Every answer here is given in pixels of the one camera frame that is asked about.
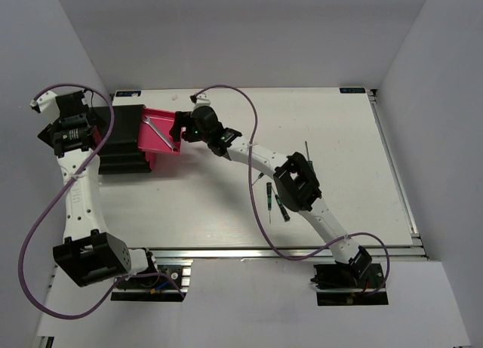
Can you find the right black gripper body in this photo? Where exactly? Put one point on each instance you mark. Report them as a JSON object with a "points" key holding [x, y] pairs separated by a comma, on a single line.
{"points": [[194, 133]]}

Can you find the small precision screwdriver lower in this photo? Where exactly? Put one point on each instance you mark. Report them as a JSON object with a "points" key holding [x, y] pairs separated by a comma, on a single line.
{"points": [[282, 209]]}

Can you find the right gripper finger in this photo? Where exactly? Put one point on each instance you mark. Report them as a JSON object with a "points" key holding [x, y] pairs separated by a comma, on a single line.
{"points": [[176, 130], [182, 118]]}

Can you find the blue label sticker left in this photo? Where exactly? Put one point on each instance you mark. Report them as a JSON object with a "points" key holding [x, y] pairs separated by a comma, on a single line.
{"points": [[127, 93]]}

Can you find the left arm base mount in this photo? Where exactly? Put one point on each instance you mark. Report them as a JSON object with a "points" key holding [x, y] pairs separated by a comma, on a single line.
{"points": [[170, 287]]}

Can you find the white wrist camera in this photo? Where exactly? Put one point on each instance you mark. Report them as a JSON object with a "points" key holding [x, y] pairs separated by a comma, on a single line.
{"points": [[46, 105], [200, 99]]}

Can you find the small precision screwdriver middle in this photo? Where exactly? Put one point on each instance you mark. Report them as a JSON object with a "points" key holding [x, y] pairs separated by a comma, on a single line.
{"points": [[269, 199]]}

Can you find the small precision screwdriver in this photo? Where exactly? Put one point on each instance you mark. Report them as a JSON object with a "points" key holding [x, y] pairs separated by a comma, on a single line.
{"points": [[269, 199], [282, 209], [259, 176]]}

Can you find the blue label sticker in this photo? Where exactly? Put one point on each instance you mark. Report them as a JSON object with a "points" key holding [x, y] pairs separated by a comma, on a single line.
{"points": [[352, 90], [127, 93]]}

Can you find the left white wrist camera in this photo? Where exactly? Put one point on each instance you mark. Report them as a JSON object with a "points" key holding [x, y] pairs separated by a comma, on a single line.
{"points": [[46, 105]]}

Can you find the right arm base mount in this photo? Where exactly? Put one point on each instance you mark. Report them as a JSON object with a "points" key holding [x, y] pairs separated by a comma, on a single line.
{"points": [[335, 286]]}

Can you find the small precision screwdriver upper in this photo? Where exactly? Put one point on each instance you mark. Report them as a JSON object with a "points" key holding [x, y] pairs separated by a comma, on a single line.
{"points": [[259, 176]]}

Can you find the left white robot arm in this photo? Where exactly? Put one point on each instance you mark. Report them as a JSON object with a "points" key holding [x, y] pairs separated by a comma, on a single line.
{"points": [[89, 253]]}

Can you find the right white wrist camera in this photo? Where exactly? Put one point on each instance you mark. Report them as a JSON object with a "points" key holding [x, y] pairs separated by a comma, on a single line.
{"points": [[200, 99]]}

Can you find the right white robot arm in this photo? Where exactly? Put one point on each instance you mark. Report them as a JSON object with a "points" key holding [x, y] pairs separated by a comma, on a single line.
{"points": [[296, 183]]}

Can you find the large green screwdriver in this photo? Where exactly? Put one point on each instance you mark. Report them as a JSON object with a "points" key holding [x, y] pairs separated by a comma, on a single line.
{"points": [[310, 162]]}

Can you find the black drawer cabinet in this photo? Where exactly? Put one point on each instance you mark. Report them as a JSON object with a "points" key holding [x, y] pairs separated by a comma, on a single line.
{"points": [[121, 154]]}

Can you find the blue label sticker right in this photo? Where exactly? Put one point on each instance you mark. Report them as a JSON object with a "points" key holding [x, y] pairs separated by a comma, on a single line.
{"points": [[352, 90]]}

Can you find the silver combination wrench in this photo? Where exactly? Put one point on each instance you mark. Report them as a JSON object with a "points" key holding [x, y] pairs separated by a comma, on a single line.
{"points": [[147, 120]]}

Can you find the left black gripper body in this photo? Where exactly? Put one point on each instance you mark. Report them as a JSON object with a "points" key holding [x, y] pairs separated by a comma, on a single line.
{"points": [[47, 133]]}

